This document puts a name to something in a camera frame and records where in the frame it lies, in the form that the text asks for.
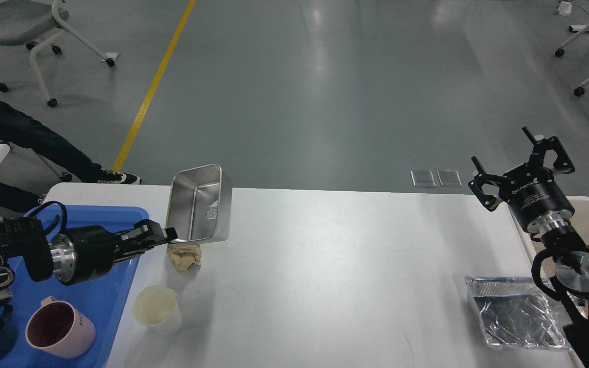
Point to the left black cylindrical gripper body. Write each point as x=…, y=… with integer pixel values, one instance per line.
x=81, y=254

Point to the rectangular steel container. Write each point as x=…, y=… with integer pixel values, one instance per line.
x=200, y=205

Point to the aluminium foil tray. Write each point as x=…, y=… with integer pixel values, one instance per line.
x=513, y=313

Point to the white floor power adapter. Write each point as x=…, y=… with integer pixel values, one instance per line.
x=564, y=8

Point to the cream white cup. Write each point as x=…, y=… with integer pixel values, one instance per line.
x=157, y=307

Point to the right floor socket plate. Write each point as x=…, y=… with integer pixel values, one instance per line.
x=449, y=178

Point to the left floor socket plate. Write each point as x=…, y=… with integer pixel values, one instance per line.
x=423, y=178

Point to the floor socket plate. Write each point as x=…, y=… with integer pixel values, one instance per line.
x=449, y=178
x=423, y=178

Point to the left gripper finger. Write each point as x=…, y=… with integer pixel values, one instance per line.
x=144, y=230
x=129, y=249

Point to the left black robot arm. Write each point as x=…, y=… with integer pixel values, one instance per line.
x=28, y=237

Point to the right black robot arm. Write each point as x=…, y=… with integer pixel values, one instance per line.
x=563, y=244

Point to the grey office chair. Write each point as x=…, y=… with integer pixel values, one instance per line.
x=23, y=22

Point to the crumpled beige cloth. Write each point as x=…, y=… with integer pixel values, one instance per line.
x=184, y=256

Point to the pink plastic mug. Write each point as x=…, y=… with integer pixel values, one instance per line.
x=60, y=329

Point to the seated person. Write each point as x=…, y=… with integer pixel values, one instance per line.
x=25, y=131

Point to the blue plastic tray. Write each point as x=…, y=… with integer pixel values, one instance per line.
x=102, y=300

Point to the right black cylindrical gripper body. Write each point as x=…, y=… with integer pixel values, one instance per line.
x=531, y=193

